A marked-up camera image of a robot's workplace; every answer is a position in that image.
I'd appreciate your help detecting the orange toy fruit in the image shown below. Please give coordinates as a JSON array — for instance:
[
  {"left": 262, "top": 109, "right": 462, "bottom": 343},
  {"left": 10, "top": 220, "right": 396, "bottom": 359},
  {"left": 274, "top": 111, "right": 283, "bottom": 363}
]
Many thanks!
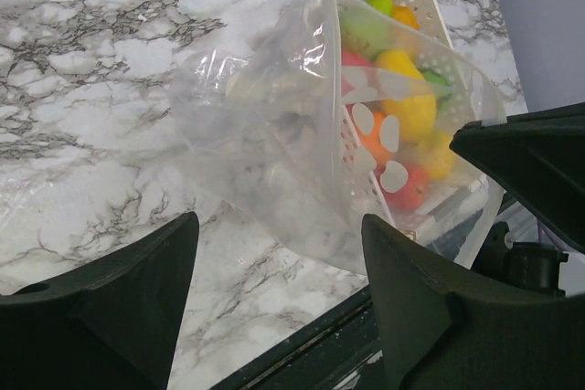
[{"left": 357, "top": 111, "right": 399, "bottom": 168}]

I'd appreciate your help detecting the orange toy pepper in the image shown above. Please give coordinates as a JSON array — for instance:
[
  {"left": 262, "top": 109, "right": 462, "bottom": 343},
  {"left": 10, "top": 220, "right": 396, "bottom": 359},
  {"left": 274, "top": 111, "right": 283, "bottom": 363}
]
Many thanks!
[{"left": 391, "top": 5, "right": 420, "bottom": 30}]

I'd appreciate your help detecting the green toy fruit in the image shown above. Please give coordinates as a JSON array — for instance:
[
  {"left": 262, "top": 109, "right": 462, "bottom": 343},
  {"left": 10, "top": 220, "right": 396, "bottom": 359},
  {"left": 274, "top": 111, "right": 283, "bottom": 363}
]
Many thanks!
[{"left": 420, "top": 69, "right": 452, "bottom": 108}]

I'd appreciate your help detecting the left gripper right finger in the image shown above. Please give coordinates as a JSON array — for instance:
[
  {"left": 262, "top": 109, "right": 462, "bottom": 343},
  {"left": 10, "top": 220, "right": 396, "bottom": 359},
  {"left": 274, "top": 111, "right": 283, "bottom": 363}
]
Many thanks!
[{"left": 361, "top": 215, "right": 584, "bottom": 389}]

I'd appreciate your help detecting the aluminium frame rail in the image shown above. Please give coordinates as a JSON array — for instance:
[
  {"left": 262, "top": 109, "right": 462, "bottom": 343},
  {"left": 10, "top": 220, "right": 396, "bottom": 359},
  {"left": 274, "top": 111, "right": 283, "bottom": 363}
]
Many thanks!
[{"left": 495, "top": 200, "right": 545, "bottom": 248}]

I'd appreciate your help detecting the yellow toy mango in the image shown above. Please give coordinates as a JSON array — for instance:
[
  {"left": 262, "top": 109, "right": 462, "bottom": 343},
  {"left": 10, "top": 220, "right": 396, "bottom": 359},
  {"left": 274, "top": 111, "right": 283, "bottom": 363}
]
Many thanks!
[{"left": 374, "top": 50, "right": 437, "bottom": 142}]

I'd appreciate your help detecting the green toy pear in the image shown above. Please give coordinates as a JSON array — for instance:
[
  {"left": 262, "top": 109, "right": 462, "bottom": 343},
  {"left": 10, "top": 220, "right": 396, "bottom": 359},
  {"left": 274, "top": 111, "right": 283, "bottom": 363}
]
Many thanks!
[{"left": 339, "top": 0, "right": 394, "bottom": 60}]

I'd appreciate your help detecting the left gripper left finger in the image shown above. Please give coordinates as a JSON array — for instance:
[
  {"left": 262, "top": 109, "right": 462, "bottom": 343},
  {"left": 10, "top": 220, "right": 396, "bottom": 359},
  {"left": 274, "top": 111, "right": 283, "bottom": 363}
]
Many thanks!
[{"left": 1, "top": 213, "right": 199, "bottom": 389}]

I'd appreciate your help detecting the white perforated plastic basket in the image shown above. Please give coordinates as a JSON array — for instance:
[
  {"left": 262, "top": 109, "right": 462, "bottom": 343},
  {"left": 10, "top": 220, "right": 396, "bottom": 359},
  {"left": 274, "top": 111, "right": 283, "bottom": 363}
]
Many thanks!
[{"left": 337, "top": 0, "right": 506, "bottom": 257}]

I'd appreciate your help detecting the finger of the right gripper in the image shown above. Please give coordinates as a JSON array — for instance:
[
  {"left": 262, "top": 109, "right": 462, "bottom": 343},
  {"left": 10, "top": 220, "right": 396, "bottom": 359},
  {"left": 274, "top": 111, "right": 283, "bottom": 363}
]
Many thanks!
[{"left": 451, "top": 103, "right": 584, "bottom": 253}]

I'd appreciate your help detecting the yellow toy pear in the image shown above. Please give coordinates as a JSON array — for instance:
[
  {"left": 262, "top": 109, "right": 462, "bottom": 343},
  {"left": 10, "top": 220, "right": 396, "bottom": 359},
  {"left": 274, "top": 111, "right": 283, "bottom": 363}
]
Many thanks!
[{"left": 415, "top": 130, "right": 456, "bottom": 180}]

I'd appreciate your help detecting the clear zip top bag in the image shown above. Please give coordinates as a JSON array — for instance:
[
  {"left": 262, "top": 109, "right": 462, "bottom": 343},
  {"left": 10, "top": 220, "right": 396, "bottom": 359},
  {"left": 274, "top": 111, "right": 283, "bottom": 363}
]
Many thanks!
[{"left": 168, "top": 0, "right": 508, "bottom": 275}]

